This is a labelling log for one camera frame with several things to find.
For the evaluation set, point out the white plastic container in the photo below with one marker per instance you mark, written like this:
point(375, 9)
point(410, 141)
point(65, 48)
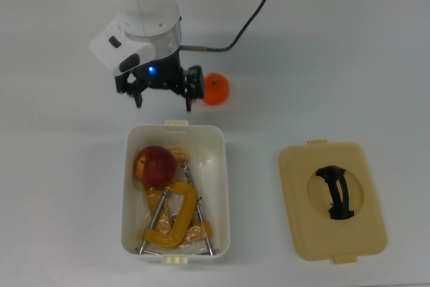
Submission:
point(218, 199)

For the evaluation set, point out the red toy apple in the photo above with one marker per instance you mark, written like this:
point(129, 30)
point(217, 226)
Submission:
point(158, 166)

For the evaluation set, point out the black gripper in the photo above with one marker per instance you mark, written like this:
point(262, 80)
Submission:
point(161, 75)

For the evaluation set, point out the large yellow C-clamp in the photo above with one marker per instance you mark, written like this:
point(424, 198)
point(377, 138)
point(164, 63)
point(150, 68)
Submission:
point(186, 199)

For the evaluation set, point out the orange toy fruit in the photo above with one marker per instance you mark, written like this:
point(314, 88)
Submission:
point(216, 90)

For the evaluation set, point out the small yellow C-clamp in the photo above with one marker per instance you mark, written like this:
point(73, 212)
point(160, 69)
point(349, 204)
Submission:
point(201, 228)

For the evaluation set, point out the beige plastic lid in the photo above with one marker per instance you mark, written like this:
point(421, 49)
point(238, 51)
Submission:
point(302, 216)

